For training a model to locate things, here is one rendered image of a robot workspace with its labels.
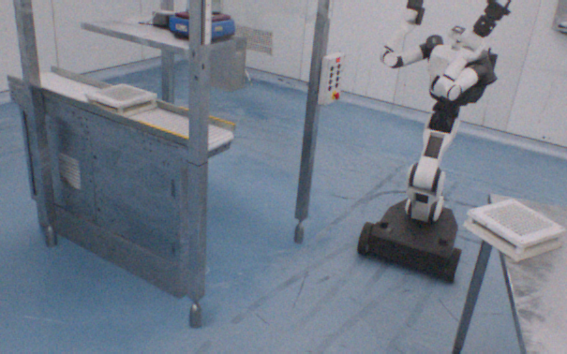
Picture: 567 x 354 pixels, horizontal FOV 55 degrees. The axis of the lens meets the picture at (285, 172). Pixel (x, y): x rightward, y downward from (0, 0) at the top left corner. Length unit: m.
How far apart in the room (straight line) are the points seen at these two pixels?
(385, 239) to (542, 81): 2.83
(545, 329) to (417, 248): 1.61
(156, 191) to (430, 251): 1.57
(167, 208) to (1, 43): 3.46
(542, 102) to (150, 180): 3.97
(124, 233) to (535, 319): 2.06
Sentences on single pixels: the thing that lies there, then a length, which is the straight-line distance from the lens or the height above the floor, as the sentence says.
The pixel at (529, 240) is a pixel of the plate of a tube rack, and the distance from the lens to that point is 2.00.
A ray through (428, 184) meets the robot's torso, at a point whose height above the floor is 0.57.
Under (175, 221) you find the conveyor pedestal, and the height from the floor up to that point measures 0.48.
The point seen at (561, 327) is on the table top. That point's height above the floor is 0.87.
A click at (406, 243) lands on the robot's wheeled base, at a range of 3.25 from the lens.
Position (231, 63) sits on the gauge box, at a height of 1.25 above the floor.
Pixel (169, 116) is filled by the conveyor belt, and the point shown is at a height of 0.91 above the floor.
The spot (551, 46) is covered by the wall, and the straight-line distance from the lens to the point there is 5.55.
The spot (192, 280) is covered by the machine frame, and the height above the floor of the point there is 0.28.
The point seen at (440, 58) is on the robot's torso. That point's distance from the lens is 3.13.
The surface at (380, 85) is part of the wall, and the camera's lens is 6.04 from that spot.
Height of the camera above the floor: 1.85
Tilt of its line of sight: 25 degrees down
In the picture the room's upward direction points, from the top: 5 degrees clockwise
